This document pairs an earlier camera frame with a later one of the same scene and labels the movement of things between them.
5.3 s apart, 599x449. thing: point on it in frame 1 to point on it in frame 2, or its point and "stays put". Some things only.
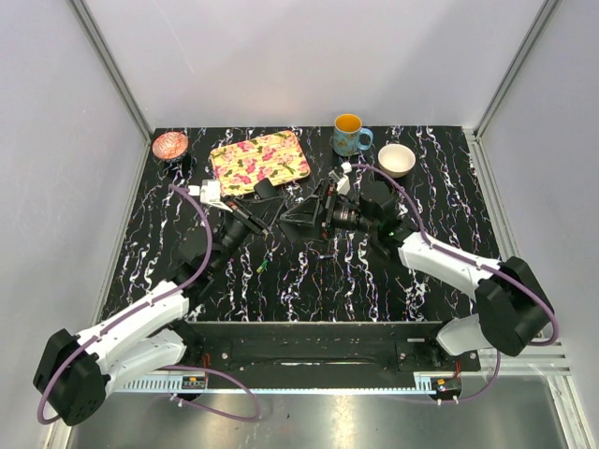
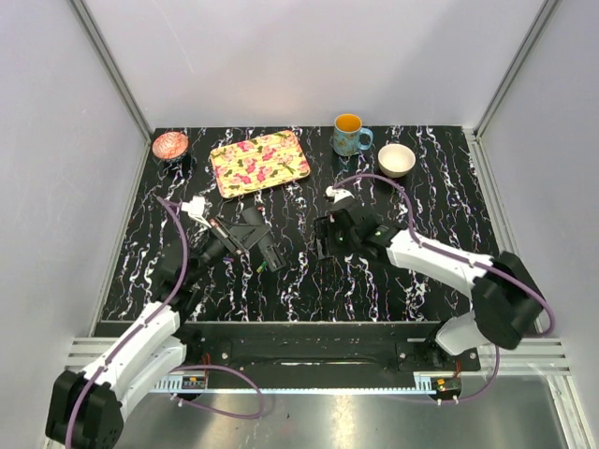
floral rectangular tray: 276,156 stays put
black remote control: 288,227 to 271,253
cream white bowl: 396,160 stays put
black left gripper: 269,210 to 241,237
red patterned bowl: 169,145 stays put
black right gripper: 305,213 to 324,228
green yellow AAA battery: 262,267 stays put
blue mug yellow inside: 348,136 stays put
